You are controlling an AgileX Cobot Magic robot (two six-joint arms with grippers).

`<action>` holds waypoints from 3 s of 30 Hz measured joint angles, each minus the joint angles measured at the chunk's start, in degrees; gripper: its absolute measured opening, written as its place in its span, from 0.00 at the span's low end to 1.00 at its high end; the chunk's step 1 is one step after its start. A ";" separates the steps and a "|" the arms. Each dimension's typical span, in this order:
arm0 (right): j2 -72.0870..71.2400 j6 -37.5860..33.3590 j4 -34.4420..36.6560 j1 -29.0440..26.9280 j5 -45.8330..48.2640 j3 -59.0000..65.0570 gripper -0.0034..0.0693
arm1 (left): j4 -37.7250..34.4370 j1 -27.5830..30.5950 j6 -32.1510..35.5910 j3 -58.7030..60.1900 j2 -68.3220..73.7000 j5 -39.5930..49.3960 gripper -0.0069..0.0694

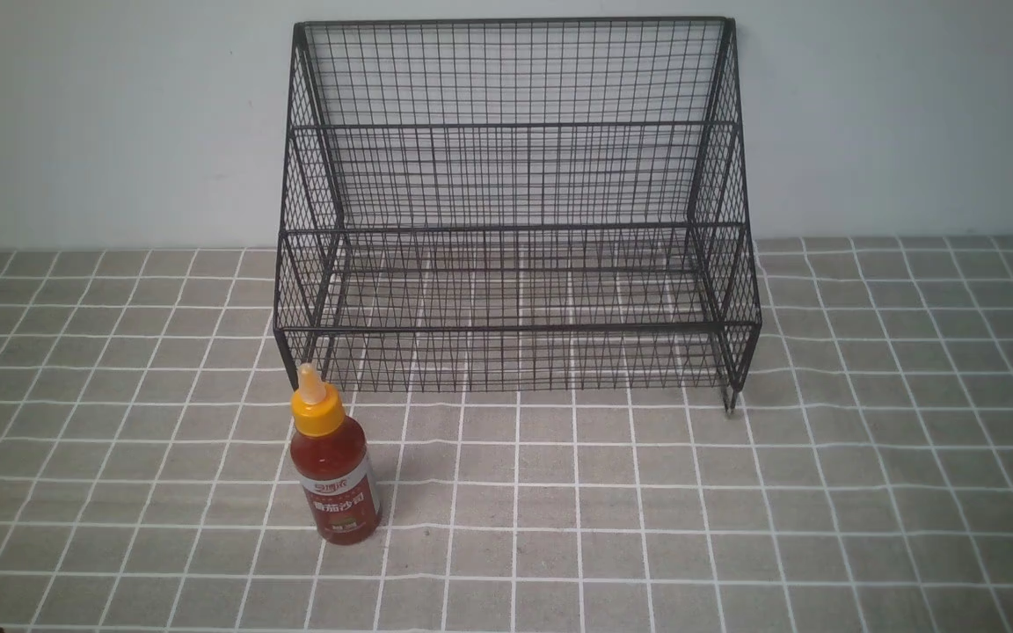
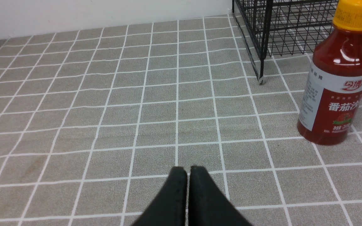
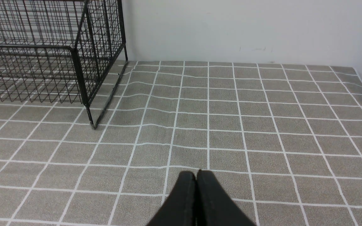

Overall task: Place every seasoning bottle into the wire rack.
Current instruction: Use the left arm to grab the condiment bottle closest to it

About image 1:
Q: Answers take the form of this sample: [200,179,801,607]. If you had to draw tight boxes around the red sauce bottle yellow cap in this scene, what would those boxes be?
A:
[288,363,383,546]

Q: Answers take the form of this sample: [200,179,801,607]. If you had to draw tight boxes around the grey checkered tablecloth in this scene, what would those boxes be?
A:
[0,236,1013,632]

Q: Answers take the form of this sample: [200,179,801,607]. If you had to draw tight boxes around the black wire mesh rack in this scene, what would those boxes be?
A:
[272,16,762,410]

